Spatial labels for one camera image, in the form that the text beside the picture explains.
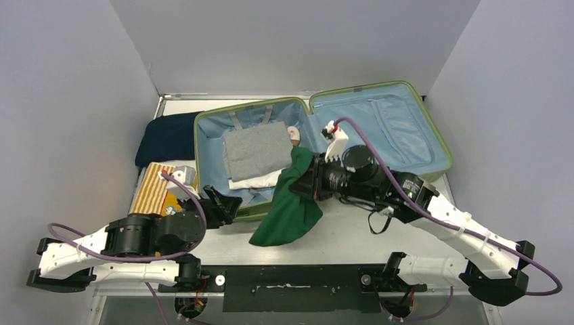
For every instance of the green suitcase with blue lining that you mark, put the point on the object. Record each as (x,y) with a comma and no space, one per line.
(392,115)

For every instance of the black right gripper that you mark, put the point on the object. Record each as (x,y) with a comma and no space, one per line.
(311,178)

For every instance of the dark green cloth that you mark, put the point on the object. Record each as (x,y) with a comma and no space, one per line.
(291,216)

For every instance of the white shirt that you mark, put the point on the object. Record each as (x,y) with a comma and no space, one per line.
(265,181)

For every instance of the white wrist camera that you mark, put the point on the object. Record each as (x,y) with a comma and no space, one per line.
(186,176)
(337,140)

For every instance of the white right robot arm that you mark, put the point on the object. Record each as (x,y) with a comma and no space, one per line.
(488,266)

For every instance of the white oval lotion bottle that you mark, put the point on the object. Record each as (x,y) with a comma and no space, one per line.
(294,135)

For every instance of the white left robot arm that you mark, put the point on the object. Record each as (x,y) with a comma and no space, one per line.
(137,248)

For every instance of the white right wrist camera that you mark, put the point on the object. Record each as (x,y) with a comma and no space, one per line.
(337,140)

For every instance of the grey shirt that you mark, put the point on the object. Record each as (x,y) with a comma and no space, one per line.
(256,151)

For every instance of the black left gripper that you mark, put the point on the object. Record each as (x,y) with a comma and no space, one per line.
(220,209)

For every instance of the yellow striped towel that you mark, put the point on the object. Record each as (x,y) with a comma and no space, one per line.
(152,195)

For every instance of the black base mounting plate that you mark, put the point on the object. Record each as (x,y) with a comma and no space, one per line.
(297,288)

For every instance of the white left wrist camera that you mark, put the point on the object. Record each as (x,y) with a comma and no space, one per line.
(186,176)

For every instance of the navy blue folded cloth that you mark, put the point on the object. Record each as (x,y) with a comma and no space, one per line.
(166,138)

